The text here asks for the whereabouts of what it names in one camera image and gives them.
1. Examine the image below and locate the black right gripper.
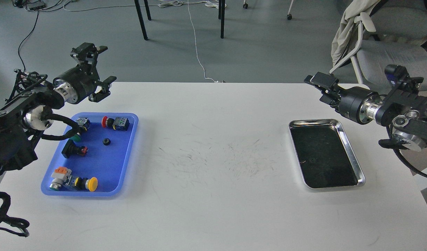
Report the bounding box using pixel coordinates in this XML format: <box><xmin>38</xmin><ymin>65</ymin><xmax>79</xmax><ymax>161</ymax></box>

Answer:
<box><xmin>304</xmin><ymin>72</ymin><xmax>382</xmax><ymax>124</ymax></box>

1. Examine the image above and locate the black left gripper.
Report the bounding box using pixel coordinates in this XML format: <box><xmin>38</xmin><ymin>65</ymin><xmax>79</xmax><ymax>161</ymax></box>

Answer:
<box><xmin>53</xmin><ymin>43</ymin><xmax>117</xmax><ymax>104</ymax></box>

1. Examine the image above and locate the small black gear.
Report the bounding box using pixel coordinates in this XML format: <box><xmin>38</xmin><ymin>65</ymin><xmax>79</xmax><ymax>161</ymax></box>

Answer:
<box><xmin>102</xmin><ymin>138</ymin><xmax>111</xmax><ymax>146</ymax></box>

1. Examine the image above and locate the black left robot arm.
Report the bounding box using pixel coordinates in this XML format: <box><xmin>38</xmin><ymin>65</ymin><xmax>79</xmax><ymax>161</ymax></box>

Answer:
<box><xmin>0</xmin><ymin>43</ymin><xmax>116</xmax><ymax>176</ymax></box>

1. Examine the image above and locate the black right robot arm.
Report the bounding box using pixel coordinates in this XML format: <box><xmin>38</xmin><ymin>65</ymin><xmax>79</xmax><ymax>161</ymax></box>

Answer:
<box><xmin>304</xmin><ymin>64</ymin><xmax>427</xmax><ymax>178</ymax></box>

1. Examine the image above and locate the steel tray with black mat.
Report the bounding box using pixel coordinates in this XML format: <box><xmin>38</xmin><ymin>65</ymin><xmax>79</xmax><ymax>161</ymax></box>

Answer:
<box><xmin>289</xmin><ymin>119</ymin><xmax>366</xmax><ymax>191</ymax></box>

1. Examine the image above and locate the blue plastic tray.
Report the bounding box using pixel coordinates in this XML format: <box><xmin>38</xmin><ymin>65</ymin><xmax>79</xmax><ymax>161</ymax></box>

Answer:
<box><xmin>40</xmin><ymin>112</ymin><xmax>140</xmax><ymax>197</ymax></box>

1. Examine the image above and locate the beige jacket on chair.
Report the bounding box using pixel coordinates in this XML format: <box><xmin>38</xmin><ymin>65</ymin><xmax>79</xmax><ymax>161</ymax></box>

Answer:
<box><xmin>330</xmin><ymin>0</ymin><xmax>379</xmax><ymax>66</ymax></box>

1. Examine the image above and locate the black table leg left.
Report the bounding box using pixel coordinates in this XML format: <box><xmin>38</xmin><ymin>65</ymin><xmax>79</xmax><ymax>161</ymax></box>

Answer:
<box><xmin>134</xmin><ymin>0</ymin><xmax>152</xmax><ymax>41</ymax></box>

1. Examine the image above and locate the black table leg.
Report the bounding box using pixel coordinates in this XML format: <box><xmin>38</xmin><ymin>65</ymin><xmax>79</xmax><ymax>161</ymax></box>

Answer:
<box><xmin>218</xmin><ymin>0</ymin><xmax>226</xmax><ymax>39</ymax></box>
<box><xmin>134</xmin><ymin>0</ymin><xmax>152</xmax><ymax>41</ymax></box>

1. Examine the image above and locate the black power strip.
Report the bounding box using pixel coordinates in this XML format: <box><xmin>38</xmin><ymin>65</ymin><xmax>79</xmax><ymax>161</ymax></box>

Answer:
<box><xmin>25</xmin><ymin>0</ymin><xmax>46</xmax><ymax>12</ymax></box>

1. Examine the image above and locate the grey office chair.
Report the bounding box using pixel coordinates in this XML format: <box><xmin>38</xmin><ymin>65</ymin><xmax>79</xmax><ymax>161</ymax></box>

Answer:
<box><xmin>330</xmin><ymin>0</ymin><xmax>427</xmax><ymax>94</ymax></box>

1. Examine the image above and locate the black table leg right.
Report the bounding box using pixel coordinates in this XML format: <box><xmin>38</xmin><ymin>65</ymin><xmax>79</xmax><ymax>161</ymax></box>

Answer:
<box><xmin>218</xmin><ymin>0</ymin><xmax>226</xmax><ymax>39</ymax></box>

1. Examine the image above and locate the green push button switch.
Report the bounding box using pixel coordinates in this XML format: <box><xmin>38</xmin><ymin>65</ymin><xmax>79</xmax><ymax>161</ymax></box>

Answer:
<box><xmin>70</xmin><ymin>116</ymin><xmax>91</xmax><ymax>142</ymax></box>

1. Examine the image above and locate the red push button switch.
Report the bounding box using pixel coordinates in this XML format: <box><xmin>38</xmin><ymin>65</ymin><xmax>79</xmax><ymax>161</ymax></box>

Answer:
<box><xmin>101</xmin><ymin>116</ymin><xmax>130</xmax><ymax>131</ymax></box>

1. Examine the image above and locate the black floor cable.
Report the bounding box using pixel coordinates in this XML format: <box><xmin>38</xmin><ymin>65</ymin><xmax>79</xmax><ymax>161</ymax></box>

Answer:
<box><xmin>14</xmin><ymin>0</ymin><xmax>61</xmax><ymax>74</ymax></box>

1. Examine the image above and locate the grey orange switch block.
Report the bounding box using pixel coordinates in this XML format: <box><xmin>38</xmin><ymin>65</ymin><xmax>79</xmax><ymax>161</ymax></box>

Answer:
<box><xmin>49</xmin><ymin>166</ymin><xmax>72</xmax><ymax>191</ymax></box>

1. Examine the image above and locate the yellow push button switch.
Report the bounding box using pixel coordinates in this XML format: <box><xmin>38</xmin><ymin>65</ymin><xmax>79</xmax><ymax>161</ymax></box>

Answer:
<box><xmin>65</xmin><ymin>176</ymin><xmax>98</xmax><ymax>192</ymax></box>

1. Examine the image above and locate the white floor cable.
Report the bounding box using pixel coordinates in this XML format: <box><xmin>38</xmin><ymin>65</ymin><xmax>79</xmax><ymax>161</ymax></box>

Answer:
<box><xmin>64</xmin><ymin>0</ymin><xmax>228</xmax><ymax>83</ymax></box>

